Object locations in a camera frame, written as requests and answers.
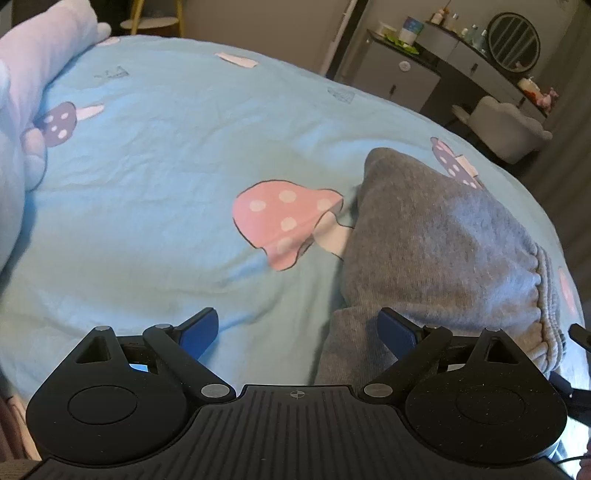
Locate blue white canister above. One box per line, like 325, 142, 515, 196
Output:
399, 16, 424, 46

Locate white fluffy chair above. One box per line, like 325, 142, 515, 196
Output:
451, 96, 553, 165

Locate white dressing table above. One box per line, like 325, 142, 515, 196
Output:
417, 23, 546, 124

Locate grey sweatpants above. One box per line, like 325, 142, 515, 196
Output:
315, 148, 566, 388

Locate round black mirror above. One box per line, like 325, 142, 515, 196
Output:
487, 12, 541, 74

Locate light blue mushroom duvet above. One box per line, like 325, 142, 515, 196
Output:
1, 37, 564, 399

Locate yellow legged side table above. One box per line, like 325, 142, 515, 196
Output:
119, 0, 185, 38

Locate white low cabinet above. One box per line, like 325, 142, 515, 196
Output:
339, 30, 449, 123

